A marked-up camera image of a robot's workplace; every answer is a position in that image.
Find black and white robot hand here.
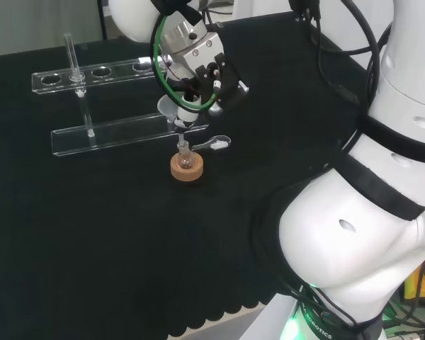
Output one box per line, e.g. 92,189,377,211
161,21,251,129

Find clear glass weighing funnel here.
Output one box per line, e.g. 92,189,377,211
191,135,232,152

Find small round-bottom glass flask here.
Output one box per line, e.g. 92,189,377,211
176,140,196,170

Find clear acrylic funnel stand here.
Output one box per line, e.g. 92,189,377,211
31,33,210,157

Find grey background cabinet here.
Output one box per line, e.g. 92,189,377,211
98,0,111,40

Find black bench cloth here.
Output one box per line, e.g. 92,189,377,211
0,10,380,338

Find green cable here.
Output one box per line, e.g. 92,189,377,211
150,13,222,111

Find cork ring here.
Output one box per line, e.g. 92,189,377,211
170,154,204,183

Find black cables beside base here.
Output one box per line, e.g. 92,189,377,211
384,268,425,340

